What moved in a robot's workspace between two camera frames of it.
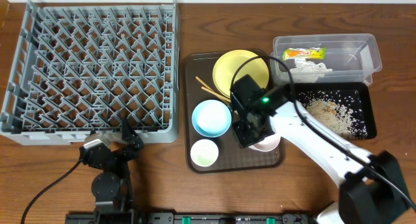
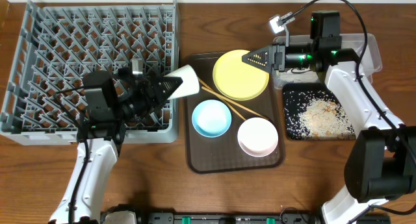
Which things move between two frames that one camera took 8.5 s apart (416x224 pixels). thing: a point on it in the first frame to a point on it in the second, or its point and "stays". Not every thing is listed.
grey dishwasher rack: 82,67 stays
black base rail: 189,218 stays
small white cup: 204,152 to 190,84
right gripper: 240,142 to 270,58
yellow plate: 227,65 stays
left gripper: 123,149 to 147,93
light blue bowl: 211,118 stays
